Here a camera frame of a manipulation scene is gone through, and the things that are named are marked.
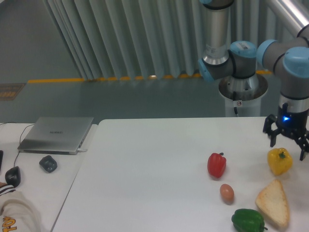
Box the yellow bell pepper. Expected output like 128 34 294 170
267 147 293 176

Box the black power adapter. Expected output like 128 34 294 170
39 155 57 173

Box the red bell pepper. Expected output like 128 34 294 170
207 152 226 178

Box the green bell pepper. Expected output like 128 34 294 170
231 208 268 232

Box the black keyboard edge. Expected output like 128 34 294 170
0 150 4 171

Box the brown egg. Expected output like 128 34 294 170
220 184 234 202

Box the pale pleated curtain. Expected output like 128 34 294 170
42 0 300 81

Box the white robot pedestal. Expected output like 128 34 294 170
219 74 268 117

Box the silver closed laptop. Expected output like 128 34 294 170
18 117 94 155

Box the black computer mouse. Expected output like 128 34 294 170
5 166 21 188

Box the thin black mouse cable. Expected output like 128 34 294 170
0 122 36 170

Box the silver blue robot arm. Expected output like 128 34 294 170
198 0 309 160

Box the triangular bread slice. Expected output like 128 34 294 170
255 179 290 227

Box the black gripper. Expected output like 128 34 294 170
263 102 309 161

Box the white sleeved forearm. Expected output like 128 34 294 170
0 182 41 232

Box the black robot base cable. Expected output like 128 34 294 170
232 91 239 117

